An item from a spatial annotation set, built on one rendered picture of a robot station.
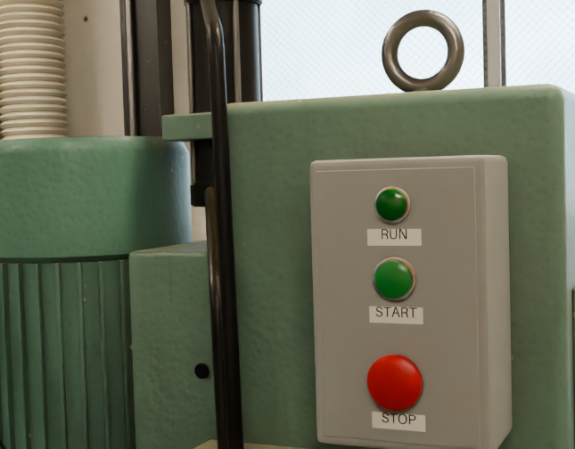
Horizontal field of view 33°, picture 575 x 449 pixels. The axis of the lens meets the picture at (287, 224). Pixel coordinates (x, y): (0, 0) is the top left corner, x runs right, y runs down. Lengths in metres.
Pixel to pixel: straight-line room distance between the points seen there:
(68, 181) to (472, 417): 0.36
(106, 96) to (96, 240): 1.63
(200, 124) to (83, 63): 1.69
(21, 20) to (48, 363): 1.58
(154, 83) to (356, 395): 1.71
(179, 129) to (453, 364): 0.30
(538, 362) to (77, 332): 0.35
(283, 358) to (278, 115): 0.15
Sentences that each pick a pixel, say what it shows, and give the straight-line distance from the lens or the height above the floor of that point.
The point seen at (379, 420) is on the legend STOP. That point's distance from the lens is 0.55.
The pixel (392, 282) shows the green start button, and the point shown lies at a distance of 0.52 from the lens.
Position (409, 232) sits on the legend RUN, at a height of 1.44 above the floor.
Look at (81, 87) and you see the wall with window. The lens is 2.40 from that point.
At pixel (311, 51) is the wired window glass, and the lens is 2.23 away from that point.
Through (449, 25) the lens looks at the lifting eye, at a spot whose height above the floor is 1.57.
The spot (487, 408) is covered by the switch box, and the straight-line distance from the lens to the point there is 0.53.
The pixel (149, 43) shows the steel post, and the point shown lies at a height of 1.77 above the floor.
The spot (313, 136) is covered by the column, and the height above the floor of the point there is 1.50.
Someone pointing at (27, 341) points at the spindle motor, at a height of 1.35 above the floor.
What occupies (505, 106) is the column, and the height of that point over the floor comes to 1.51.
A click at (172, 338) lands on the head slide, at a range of 0.71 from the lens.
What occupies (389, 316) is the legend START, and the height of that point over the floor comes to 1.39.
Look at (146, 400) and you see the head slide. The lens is 0.73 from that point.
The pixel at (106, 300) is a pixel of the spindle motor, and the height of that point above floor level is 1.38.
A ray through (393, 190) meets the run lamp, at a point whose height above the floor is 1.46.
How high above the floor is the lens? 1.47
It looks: 3 degrees down
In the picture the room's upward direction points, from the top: 2 degrees counter-clockwise
